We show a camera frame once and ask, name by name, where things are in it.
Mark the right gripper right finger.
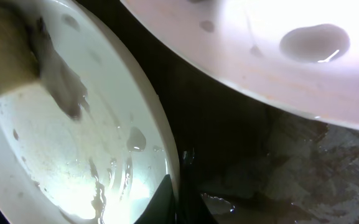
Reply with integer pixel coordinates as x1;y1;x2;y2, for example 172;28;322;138
177;174;218;224

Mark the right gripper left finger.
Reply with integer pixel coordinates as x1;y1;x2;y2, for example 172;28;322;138
134;174;176;224

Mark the pinkish white plate top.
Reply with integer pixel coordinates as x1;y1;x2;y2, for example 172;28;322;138
123;0;359;130

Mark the green and yellow sponge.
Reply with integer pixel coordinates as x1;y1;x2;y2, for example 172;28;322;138
0;2;39;96

